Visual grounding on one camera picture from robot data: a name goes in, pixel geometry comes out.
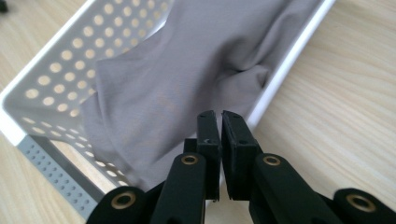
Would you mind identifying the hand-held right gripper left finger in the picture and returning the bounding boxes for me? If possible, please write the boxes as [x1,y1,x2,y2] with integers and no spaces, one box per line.
[182,109,222,202]

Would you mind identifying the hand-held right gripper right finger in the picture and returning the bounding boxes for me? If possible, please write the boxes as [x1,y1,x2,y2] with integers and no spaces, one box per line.
[220,109,263,202]

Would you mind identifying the grey cloth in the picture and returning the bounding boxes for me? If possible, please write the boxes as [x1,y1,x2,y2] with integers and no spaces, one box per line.
[78,0,322,193]

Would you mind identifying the white perforated plastic basket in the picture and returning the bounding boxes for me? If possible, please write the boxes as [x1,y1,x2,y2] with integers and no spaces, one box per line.
[0,0,338,221]

